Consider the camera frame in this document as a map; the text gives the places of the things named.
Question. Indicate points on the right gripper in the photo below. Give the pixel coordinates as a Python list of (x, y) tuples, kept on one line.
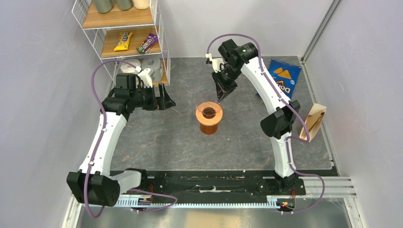
[(223, 90)]

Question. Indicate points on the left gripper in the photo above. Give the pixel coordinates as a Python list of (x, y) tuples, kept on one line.
[(161, 103)]

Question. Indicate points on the amber glass carafe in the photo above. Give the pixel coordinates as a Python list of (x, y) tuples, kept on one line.
[(208, 129)]

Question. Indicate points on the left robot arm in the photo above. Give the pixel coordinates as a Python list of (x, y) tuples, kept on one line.
[(93, 182)]

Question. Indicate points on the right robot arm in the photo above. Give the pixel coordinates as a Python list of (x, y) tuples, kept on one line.
[(282, 112)]

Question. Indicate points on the wooden filter holder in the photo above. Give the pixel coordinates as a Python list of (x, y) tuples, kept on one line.
[(313, 122)]

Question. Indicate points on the grey paper roll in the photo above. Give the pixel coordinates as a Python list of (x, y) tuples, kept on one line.
[(155, 64)]

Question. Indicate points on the white paper roll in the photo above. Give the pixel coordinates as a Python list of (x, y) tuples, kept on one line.
[(132, 67)]

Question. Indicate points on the blue Doritos chip bag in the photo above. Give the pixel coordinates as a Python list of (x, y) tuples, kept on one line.
[(285, 75)]

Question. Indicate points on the purple candy bar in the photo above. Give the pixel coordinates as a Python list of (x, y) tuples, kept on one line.
[(148, 43)]

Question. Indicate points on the yellow M&M's bag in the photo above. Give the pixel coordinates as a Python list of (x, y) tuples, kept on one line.
[(124, 41)]

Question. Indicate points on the cream jar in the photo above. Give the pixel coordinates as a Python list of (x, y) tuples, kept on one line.
[(141, 4)]

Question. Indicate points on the green jar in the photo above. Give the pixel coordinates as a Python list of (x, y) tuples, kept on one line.
[(103, 6), (124, 4)]

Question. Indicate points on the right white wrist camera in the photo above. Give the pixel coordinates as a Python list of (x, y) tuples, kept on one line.
[(217, 63)]

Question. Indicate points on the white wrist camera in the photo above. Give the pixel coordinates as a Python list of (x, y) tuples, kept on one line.
[(217, 63), (145, 75)]

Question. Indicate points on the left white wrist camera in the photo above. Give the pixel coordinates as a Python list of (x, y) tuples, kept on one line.
[(145, 75)]

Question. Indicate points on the white wire shelf rack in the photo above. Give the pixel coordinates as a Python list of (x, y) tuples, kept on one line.
[(103, 31)]

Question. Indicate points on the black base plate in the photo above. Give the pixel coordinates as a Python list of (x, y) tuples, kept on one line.
[(221, 187)]

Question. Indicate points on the aluminium rail frame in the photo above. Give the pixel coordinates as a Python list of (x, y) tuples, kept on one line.
[(330, 202)]

